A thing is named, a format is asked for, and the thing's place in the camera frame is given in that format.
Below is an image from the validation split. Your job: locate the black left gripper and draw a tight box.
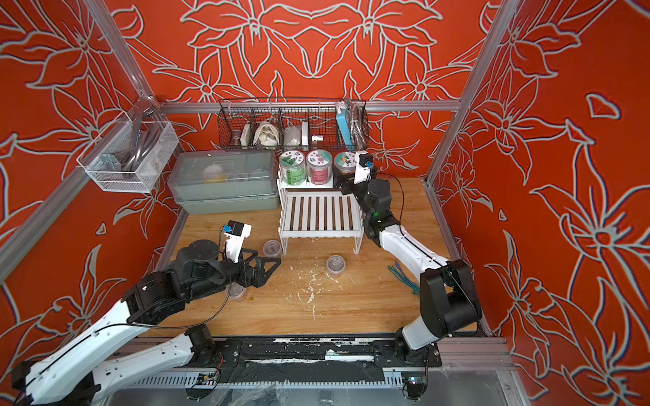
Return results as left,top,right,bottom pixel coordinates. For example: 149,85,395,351
188,245,283,302

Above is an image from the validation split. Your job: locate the small clear cup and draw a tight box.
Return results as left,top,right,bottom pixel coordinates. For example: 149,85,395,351
262,240,283,258
326,255,346,277
227,283,248,302

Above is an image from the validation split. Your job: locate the seed jar radish lid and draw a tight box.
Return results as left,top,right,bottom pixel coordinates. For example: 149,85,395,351
333,152,356,175

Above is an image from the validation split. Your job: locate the seed jar pink flower lid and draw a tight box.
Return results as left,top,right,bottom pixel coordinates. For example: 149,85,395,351
307,150,333,185

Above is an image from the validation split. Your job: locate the white slatted two-tier shelf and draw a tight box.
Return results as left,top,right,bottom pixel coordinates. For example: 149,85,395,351
278,169,364,255

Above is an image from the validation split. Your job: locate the seed jar green tree lid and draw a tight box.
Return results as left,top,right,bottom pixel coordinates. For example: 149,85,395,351
279,150,306,186

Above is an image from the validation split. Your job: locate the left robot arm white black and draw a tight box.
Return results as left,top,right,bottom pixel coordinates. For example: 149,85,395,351
11,240,281,405

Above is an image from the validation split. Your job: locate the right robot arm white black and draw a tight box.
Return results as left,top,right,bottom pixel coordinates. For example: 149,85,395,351
333,175,482,351

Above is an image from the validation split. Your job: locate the light blue box in basket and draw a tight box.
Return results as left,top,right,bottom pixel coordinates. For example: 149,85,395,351
335,102,354,151

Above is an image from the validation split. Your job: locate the green plastic storage box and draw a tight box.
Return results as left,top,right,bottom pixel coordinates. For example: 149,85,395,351
168,150,279,215

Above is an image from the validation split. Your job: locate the white cloth bundle in basket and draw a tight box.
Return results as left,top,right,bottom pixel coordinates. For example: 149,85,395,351
252,121,280,148

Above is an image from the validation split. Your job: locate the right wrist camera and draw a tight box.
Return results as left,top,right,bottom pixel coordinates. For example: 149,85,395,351
354,151,374,184

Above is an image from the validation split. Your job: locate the green cable tie bundle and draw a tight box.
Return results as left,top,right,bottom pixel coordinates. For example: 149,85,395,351
388,262,420,296

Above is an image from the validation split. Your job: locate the black wire wall basket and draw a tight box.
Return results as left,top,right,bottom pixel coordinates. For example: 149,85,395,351
217,97,370,153

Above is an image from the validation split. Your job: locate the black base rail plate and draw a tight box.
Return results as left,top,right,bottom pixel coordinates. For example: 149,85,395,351
186,333,442,370

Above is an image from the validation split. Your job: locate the clear plastic wall basket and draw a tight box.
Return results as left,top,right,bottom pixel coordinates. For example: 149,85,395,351
77,113,179,194

